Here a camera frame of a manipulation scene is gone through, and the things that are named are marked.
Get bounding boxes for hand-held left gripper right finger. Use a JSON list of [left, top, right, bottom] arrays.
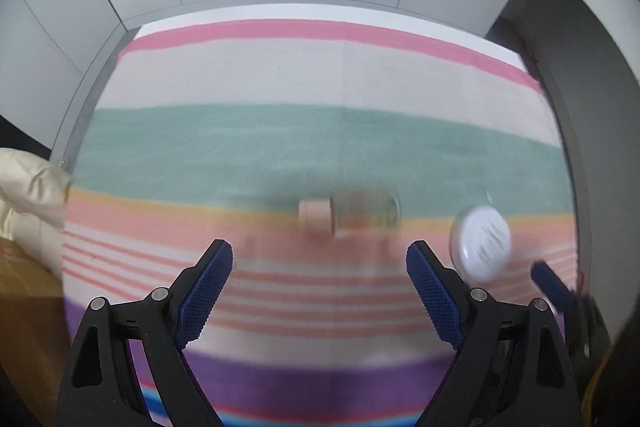
[[405, 241, 583, 427]]

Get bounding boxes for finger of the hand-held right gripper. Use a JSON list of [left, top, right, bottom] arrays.
[[530, 259, 576, 314]]

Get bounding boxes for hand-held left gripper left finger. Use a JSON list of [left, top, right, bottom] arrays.
[[55, 238, 235, 427]]

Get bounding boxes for white round jar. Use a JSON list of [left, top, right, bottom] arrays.
[[449, 205, 512, 283]]

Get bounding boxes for small bottle with pink cap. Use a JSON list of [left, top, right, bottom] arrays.
[[298, 188, 402, 238]]

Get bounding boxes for brown cardboard box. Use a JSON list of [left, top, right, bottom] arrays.
[[0, 237, 66, 358]]

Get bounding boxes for striped colourful cloth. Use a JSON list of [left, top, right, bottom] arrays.
[[62, 19, 578, 427]]

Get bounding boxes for cream padded armchair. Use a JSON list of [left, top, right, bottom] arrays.
[[0, 148, 71, 273]]

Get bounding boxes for white low table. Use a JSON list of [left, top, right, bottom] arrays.
[[60, 6, 581, 72]]

